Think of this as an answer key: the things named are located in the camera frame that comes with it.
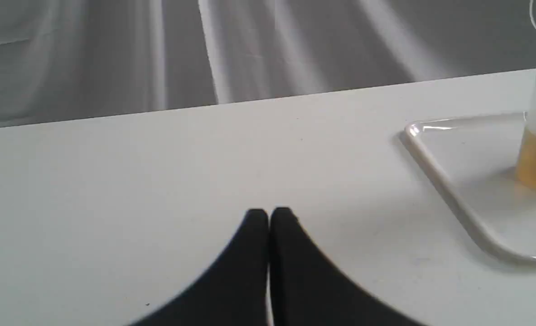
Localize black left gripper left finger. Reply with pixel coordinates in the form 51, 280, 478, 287
135, 209, 269, 326

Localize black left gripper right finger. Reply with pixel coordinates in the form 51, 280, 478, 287
270, 207, 417, 326

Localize white plastic tray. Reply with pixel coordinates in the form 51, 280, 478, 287
403, 112, 536, 264

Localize grey fabric backdrop curtain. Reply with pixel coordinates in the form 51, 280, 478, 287
0, 0, 536, 127

